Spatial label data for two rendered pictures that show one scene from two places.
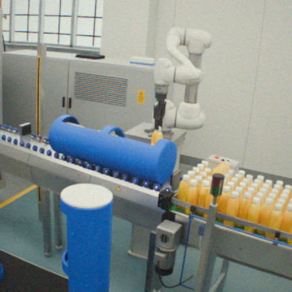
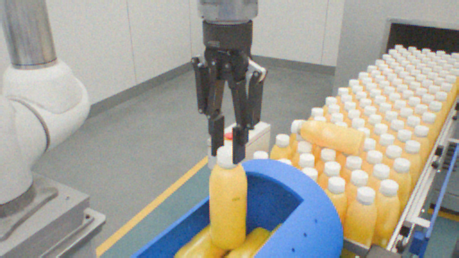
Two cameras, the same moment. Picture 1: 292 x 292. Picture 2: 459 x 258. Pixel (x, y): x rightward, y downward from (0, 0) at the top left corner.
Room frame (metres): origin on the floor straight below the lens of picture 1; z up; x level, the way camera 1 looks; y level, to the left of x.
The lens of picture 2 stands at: (2.29, 0.49, 1.61)
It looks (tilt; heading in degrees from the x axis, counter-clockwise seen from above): 27 degrees down; 277
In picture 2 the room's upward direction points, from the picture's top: straight up
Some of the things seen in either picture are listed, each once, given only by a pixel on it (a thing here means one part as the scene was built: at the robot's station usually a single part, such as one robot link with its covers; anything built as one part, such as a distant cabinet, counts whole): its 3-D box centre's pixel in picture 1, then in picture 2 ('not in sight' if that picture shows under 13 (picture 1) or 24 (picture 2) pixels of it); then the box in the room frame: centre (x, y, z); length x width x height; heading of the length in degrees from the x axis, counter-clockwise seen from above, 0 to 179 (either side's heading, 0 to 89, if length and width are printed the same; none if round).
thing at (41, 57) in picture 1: (40, 137); not in sight; (3.23, 0.95, 0.85); 0.06 x 0.06 x 1.70; 61
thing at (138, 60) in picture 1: (142, 61); not in sight; (4.17, 0.11, 1.48); 0.24 x 0.12 x 0.08; 76
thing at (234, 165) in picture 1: (222, 166); (239, 145); (2.39, -0.52, 1.05); 0.20 x 0.10 x 0.10; 61
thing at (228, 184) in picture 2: (156, 143); (228, 201); (2.37, -0.07, 1.18); 0.07 x 0.07 x 0.19
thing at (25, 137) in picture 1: (25, 133); not in sight; (2.87, 0.97, 1.00); 0.10 x 0.04 x 0.15; 151
